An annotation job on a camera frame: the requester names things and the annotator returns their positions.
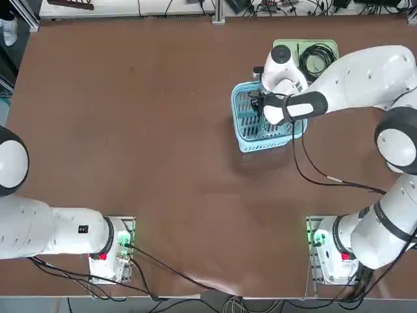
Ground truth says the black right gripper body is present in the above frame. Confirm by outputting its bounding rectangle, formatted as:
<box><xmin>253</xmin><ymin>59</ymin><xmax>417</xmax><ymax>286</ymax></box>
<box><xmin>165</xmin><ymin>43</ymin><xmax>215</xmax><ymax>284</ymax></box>
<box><xmin>249</xmin><ymin>93</ymin><xmax>265</xmax><ymax>115</ymax></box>

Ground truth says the dark brown wooden rack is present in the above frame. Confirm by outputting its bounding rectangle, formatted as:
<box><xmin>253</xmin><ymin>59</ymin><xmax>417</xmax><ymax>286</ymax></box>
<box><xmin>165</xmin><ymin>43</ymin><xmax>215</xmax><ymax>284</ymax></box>
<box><xmin>47</xmin><ymin>0</ymin><xmax>96</xmax><ymax>11</ymax></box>

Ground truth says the dark power adapter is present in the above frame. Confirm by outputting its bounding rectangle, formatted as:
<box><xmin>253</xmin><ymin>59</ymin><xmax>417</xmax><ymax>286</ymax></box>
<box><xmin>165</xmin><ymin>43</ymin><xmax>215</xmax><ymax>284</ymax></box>
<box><xmin>225</xmin><ymin>0</ymin><xmax>254</xmax><ymax>14</ymax></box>

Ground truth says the power strip with red switches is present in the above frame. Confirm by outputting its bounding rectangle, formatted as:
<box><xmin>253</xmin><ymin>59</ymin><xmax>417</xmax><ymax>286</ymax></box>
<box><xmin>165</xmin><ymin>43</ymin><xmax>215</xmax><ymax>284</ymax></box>
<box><xmin>259</xmin><ymin>0</ymin><xmax>299</xmax><ymax>8</ymax></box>

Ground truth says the black box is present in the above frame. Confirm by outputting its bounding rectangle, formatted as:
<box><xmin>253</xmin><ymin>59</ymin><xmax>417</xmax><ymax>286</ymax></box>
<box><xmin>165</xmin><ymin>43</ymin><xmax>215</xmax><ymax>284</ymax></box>
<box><xmin>353</xmin><ymin>0</ymin><xmax>402</xmax><ymax>7</ymax></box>

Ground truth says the aluminium frame post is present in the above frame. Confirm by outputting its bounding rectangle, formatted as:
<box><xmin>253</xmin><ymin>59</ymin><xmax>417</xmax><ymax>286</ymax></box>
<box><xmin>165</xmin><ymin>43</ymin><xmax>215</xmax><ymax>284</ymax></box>
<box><xmin>212</xmin><ymin>0</ymin><xmax>226</xmax><ymax>24</ymax></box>

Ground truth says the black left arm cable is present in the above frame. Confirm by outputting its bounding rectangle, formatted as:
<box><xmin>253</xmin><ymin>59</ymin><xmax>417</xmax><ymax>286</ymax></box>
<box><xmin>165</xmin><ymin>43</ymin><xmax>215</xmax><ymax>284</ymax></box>
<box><xmin>125</xmin><ymin>243</ymin><xmax>242</xmax><ymax>298</ymax></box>

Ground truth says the blue slotted plastic basket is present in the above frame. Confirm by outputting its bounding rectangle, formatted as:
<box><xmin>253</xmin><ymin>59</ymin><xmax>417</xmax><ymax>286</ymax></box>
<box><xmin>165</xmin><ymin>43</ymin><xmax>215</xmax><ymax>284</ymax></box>
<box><xmin>231</xmin><ymin>81</ymin><xmax>308</xmax><ymax>153</ymax></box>

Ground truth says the person's foot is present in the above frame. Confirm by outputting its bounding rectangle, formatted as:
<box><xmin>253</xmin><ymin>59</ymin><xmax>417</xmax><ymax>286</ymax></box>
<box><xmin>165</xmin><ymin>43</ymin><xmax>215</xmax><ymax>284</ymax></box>
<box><xmin>0</xmin><ymin>18</ymin><xmax>20</xmax><ymax>47</ymax></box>

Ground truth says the white bench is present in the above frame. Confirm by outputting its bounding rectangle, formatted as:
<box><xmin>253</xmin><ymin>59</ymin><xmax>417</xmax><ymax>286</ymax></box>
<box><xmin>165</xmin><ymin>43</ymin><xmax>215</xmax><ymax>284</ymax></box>
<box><xmin>38</xmin><ymin>0</ymin><xmax>218</xmax><ymax>19</ymax></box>

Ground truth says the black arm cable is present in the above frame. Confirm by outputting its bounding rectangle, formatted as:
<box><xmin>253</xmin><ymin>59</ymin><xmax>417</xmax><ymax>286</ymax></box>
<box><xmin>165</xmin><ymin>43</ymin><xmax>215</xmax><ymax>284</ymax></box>
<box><xmin>125</xmin><ymin>243</ymin><xmax>242</xmax><ymax>298</ymax></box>
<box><xmin>291</xmin><ymin>120</ymin><xmax>388</xmax><ymax>196</ymax></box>

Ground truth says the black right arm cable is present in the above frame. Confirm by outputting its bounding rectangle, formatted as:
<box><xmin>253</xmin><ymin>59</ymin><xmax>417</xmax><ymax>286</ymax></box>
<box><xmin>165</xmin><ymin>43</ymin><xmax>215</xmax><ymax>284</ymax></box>
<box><xmin>291</xmin><ymin>120</ymin><xmax>388</xmax><ymax>196</ymax></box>

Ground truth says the black coiled cable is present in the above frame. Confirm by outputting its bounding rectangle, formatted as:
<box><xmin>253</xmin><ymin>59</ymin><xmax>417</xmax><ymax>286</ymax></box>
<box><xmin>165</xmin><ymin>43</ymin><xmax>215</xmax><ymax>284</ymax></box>
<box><xmin>296</xmin><ymin>44</ymin><xmax>337</xmax><ymax>83</ymax></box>

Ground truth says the green plastic tray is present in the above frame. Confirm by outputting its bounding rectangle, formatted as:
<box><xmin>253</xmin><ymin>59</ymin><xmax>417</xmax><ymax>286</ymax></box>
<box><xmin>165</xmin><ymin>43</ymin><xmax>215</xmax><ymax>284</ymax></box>
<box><xmin>272</xmin><ymin>38</ymin><xmax>339</xmax><ymax>84</ymax></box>

